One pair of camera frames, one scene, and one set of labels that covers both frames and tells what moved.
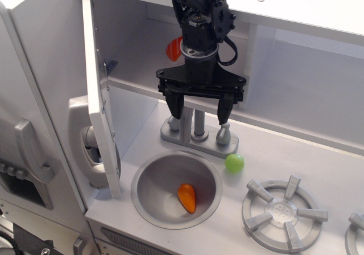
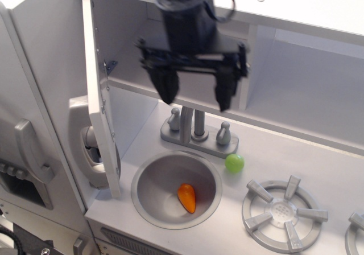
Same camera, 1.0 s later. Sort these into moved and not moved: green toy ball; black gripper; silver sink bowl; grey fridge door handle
Moved: black gripper
Not moved: silver sink bowl; green toy ball; grey fridge door handle
